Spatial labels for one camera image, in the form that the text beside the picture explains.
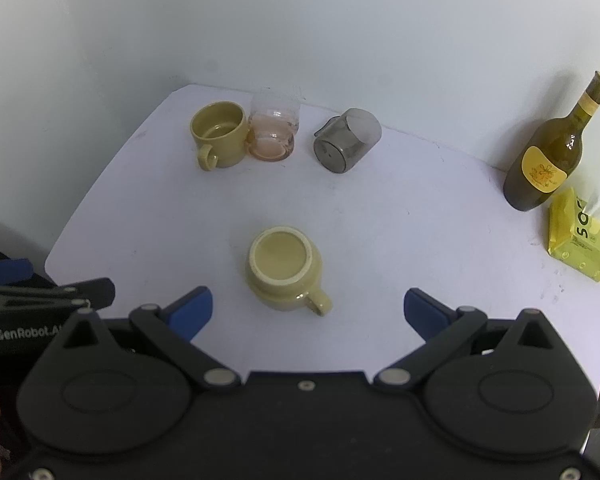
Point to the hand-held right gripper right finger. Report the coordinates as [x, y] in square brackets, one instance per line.
[421, 311]

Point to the pink clear glass cup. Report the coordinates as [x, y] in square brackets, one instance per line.
[274, 127]

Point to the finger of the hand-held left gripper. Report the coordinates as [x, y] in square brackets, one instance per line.
[97, 291]
[7, 270]

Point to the olive green wine bottle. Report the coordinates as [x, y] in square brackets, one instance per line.
[545, 160]

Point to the pale yellow bellied cup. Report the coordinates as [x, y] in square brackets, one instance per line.
[284, 266]

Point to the grey clear plastic cup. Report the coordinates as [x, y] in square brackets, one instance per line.
[347, 141]

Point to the yellow tissue packet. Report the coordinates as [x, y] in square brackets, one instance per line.
[582, 240]

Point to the olive yellow straight cup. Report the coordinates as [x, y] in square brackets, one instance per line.
[220, 132]

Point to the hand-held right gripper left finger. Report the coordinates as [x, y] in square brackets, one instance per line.
[196, 311]

